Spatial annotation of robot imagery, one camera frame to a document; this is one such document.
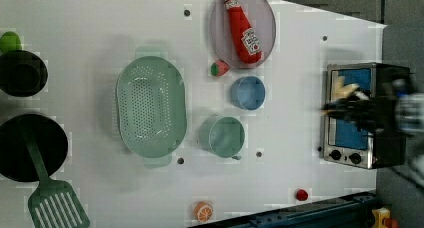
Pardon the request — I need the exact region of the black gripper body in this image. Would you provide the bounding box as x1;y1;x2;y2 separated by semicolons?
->
322;97;396;133

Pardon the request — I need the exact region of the peeled toy banana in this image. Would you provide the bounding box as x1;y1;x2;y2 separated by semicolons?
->
321;76;360;115

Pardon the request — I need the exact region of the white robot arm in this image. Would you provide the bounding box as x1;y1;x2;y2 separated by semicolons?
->
321;77;423;138

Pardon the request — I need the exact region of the black toaster oven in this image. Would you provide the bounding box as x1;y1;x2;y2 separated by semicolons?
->
323;63;411;169

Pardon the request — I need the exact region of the small red toy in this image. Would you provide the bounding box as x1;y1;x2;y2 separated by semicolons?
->
295;189;309;201

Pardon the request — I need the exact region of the blue cup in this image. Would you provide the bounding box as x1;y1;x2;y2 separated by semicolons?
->
230;76;266;110

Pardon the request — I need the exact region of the red ketchup bottle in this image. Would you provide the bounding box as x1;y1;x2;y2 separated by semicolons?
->
224;0;262;64

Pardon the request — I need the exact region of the green mug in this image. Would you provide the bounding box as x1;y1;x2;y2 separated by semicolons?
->
199;115;245;160

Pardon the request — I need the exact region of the grey round plate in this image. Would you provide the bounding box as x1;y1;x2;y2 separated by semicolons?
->
209;0;276;69

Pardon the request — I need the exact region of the toy strawberry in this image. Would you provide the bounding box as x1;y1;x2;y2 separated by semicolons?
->
211;60;230;77

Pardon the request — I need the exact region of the orange slice toy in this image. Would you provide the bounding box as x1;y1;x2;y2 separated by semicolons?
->
194;202;213;222

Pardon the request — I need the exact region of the green colander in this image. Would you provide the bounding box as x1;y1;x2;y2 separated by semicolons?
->
115;47;187;169

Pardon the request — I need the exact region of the black frying pan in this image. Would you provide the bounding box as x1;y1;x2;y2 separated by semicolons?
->
0;114;68;182

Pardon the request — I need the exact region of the green slotted spatula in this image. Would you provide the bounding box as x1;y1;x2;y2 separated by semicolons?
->
19;122;91;228

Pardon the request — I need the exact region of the black pot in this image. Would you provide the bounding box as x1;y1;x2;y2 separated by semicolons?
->
0;50;48;97

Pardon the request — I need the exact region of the green round toy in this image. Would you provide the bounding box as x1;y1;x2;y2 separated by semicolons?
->
0;31;22;53

